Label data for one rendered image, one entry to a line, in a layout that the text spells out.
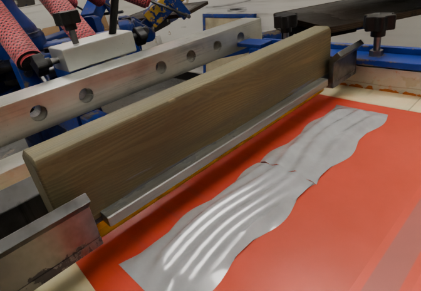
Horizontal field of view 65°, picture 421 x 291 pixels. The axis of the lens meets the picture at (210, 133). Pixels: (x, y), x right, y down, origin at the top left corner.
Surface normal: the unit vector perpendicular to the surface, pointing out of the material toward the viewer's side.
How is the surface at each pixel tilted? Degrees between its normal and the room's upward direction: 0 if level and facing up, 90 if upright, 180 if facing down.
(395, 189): 0
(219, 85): 90
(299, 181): 36
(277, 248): 0
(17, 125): 90
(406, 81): 90
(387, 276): 0
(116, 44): 90
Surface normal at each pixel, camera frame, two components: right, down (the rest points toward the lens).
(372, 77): -0.71, 0.41
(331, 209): -0.14, -0.88
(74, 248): 0.69, 0.25
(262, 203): 0.19, -0.58
